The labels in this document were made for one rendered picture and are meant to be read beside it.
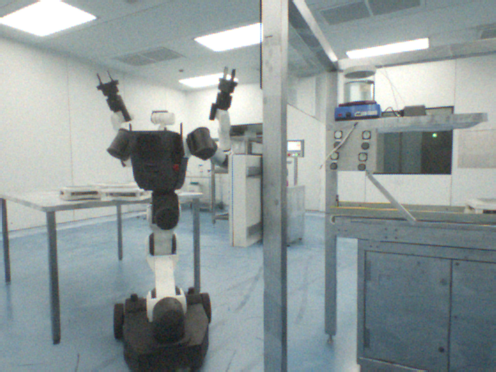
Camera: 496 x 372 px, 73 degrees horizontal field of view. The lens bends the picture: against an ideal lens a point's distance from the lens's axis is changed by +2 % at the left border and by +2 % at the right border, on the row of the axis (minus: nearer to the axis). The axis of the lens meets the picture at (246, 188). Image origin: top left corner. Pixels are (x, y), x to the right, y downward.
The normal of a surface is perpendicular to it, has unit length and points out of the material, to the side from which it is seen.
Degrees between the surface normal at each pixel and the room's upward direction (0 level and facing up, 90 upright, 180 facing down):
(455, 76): 90
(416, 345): 88
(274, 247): 90
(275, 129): 90
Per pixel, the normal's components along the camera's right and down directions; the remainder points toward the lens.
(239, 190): -0.35, 0.07
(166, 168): -0.08, 0.32
